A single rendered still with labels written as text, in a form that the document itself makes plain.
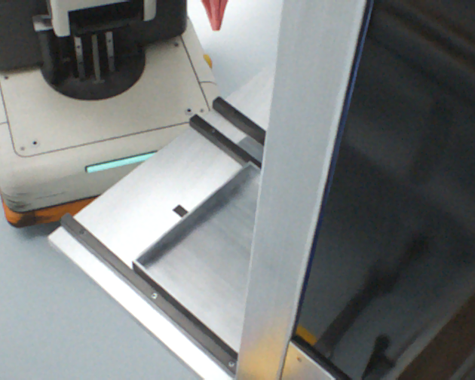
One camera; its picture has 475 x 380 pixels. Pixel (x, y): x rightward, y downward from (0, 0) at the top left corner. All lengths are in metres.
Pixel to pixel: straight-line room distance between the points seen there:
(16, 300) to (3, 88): 0.55
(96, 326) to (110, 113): 0.54
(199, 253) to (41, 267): 1.09
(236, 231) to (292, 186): 0.66
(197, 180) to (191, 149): 0.06
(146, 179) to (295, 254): 0.67
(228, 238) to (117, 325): 0.96
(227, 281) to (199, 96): 1.08
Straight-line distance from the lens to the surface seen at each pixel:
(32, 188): 2.29
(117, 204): 1.44
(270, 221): 0.82
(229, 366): 1.28
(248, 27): 2.96
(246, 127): 1.51
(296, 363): 0.98
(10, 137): 2.33
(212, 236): 1.40
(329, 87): 0.64
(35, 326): 2.34
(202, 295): 1.35
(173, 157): 1.49
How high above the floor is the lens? 2.06
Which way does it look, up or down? 55 degrees down
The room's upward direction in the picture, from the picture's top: 5 degrees clockwise
